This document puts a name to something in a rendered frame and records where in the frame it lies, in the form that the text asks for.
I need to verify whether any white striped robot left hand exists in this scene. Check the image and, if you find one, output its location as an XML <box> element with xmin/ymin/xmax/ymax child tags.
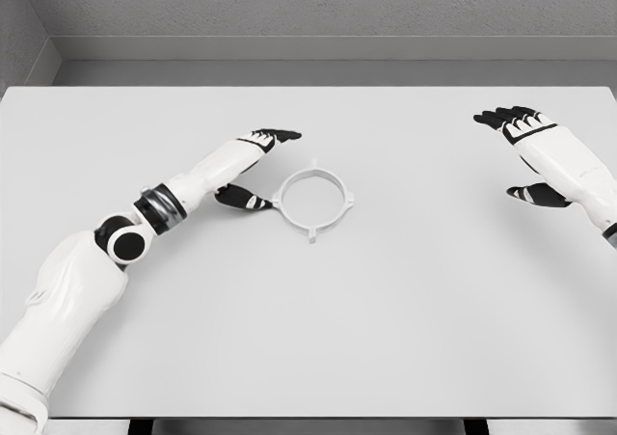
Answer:
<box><xmin>197</xmin><ymin>127</ymin><xmax>304</xmax><ymax>213</ymax></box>

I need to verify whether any white striped robot right hand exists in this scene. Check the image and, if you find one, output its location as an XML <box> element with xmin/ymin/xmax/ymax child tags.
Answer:
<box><xmin>472</xmin><ymin>105</ymin><xmax>606</xmax><ymax>210</ymax></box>

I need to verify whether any white round pipe clamp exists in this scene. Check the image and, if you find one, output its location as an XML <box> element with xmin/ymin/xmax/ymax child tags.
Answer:
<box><xmin>271</xmin><ymin>158</ymin><xmax>357</xmax><ymax>245</ymax></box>

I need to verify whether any wide white table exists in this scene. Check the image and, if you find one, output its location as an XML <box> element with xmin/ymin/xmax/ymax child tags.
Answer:
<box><xmin>0</xmin><ymin>85</ymin><xmax>617</xmax><ymax>435</ymax></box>

